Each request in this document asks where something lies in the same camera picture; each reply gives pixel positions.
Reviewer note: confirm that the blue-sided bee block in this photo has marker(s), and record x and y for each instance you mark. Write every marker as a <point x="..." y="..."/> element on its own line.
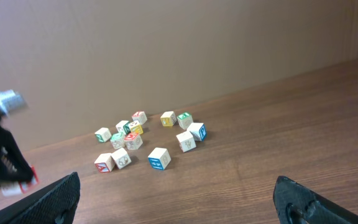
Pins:
<point x="159" y="158"/>

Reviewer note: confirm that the red-edged block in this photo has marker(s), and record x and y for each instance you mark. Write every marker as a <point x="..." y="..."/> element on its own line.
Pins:
<point x="18" y="188"/>

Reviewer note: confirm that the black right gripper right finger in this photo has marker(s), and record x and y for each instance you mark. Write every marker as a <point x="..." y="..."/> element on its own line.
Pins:
<point x="296" y="204"/>

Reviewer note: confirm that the red-top block at back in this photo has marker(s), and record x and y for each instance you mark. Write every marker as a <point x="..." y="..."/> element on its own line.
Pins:
<point x="139" y="116"/>

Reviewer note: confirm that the blue P block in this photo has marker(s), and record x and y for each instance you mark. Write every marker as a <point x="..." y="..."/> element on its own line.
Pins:
<point x="198" y="131"/>

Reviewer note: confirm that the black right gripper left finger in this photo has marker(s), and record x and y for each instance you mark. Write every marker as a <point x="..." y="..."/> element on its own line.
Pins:
<point x="55" y="203"/>

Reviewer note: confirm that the green-top block right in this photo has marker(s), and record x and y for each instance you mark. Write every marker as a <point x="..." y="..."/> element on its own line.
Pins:
<point x="184" y="120"/>

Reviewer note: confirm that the green Y block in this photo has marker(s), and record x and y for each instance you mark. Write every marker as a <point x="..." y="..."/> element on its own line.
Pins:
<point x="117" y="140"/>

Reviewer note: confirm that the yellow block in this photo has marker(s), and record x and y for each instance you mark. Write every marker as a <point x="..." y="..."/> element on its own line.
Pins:
<point x="168" y="118"/>

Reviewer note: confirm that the red A block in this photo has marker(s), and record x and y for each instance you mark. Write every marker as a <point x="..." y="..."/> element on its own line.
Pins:
<point x="104" y="163"/>

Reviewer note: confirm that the red M block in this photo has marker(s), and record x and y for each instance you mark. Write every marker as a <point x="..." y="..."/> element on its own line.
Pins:
<point x="133" y="141"/>

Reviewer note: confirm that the white block green side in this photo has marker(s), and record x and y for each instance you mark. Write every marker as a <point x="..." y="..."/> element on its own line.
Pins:
<point x="123" y="127"/>

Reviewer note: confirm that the yellow-sided picture block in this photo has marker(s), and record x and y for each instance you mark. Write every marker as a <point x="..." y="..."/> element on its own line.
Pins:
<point x="135" y="127"/>

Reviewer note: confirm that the plain picture block beside A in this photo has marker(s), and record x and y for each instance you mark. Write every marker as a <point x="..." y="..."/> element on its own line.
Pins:
<point x="121" y="158"/>

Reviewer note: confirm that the green-letter block far left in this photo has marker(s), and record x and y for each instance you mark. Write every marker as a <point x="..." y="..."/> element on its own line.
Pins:
<point x="103" y="134"/>

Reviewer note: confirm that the red-sided ice cream block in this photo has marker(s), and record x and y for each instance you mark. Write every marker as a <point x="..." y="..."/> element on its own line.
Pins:
<point x="186" y="141"/>

